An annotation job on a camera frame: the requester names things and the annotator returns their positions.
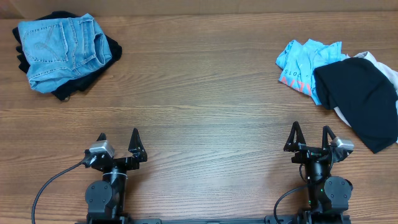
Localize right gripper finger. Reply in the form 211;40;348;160
284;121;306;152
322;126;336;149

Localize beige khaki shorts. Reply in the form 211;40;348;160
334;51;397;127

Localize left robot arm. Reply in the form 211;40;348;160
82;129;147;223

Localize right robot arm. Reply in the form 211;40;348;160
274;121;354;223

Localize crumpled black t-shirt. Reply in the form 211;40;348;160
313;57;397;153

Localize crumpled light blue t-shirt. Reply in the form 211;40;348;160
275;39;348;105

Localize folded light blue jeans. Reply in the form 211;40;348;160
18;14;113;93

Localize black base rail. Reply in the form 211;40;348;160
76;215;351;224

